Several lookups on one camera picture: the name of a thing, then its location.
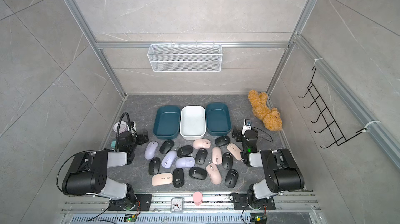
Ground pink mouse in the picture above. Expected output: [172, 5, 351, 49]
[152, 173, 173, 187]
[206, 163, 222, 185]
[227, 143, 243, 161]
[211, 147, 223, 165]
[192, 139, 211, 150]

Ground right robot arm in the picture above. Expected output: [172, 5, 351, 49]
[231, 126, 305, 208]

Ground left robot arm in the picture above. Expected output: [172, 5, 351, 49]
[56, 112, 149, 211]

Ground right teal storage box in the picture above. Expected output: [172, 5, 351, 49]
[206, 102, 232, 136]

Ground teal storage box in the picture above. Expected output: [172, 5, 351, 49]
[206, 102, 232, 136]
[153, 105, 181, 140]

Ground left teal storage box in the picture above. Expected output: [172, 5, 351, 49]
[153, 105, 181, 140]

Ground white storage box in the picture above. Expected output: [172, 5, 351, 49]
[180, 105, 206, 140]

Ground purple mouse far left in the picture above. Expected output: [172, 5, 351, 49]
[144, 141, 158, 160]

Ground purple mouse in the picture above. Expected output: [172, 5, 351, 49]
[175, 156, 195, 168]
[144, 141, 158, 160]
[161, 150, 177, 169]

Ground purple round alarm clock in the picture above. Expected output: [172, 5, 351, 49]
[113, 121, 129, 133]

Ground purple mouse middle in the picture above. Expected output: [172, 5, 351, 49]
[161, 150, 177, 169]

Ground brown teddy bear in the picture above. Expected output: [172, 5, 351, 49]
[248, 90, 283, 131]

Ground purple mouse lower centre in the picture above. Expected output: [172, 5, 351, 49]
[175, 156, 195, 168]

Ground pink cylinder cup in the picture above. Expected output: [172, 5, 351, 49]
[193, 191, 203, 206]

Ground white square desk clock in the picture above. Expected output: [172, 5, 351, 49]
[170, 197, 184, 213]

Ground left green circuit board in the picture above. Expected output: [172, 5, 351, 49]
[124, 214, 138, 223]

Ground green circuit board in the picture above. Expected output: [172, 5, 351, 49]
[124, 214, 138, 223]
[250, 215, 267, 224]

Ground right green circuit board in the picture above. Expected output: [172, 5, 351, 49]
[250, 215, 267, 224]

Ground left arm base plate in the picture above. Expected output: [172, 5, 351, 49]
[108, 194, 153, 211]

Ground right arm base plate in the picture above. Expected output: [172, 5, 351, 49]
[229, 193, 276, 210]

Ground white wire mesh basket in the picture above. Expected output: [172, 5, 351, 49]
[147, 43, 223, 73]

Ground black wire hook rack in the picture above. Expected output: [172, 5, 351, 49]
[298, 66, 368, 149]

